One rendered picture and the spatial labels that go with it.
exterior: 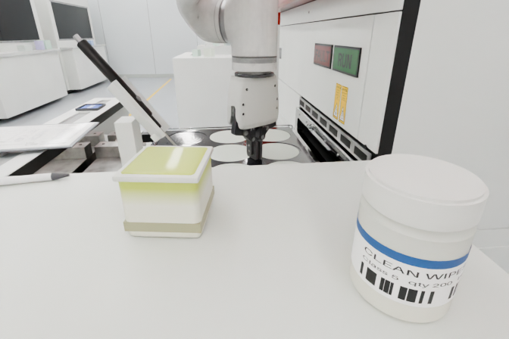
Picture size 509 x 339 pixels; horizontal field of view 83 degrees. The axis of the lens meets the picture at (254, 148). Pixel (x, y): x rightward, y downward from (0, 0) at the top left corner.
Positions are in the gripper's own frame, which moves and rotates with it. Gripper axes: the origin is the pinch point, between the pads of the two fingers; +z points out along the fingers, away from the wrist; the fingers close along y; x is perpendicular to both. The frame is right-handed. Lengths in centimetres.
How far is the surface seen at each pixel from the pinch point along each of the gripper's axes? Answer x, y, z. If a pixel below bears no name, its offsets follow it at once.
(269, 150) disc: -1.3, -5.2, 2.1
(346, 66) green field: 12.0, -11.7, -16.7
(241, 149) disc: -5.7, -0.5, 2.2
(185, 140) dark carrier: -19.1, 6.8, 2.2
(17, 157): -12.5, 38.5, -3.9
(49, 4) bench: -653, -25, -72
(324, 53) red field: 1.4, -18.2, -18.3
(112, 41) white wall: -832, -161, -2
